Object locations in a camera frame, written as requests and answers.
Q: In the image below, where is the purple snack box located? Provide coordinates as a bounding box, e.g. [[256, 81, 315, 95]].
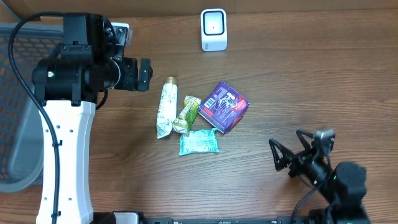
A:
[[198, 81, 250, 134]]

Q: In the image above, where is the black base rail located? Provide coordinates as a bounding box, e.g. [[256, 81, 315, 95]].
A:
[[136, 216, 315, 224]]

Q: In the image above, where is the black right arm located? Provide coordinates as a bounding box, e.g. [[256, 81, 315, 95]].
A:
[[269, 129, 370, 224]]

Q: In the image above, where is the teal tissue packet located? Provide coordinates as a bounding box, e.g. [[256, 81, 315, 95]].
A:
[[179, 128, 220, 156]]

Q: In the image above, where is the green tea drink carton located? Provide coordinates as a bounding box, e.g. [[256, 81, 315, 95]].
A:
[[172, 96, 201, 134]]

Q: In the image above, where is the brown cardboard back panel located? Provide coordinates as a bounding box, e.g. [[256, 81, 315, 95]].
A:
[[1, 0, 397, 22]]

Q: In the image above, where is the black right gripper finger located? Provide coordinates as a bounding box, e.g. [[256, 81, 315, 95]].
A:
[[295, 129, 313, 152], [269, 139, 294, 171]]

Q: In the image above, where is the white tube with gold cap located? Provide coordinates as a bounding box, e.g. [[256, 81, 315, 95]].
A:
[[156, 77, 178, 139]]

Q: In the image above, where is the grey plastic mesh basket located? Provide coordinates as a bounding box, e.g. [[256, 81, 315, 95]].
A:
[[1, 22, 63, 193]]

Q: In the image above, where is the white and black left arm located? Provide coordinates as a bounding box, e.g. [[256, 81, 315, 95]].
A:
[[32, 13, 153, 223]]

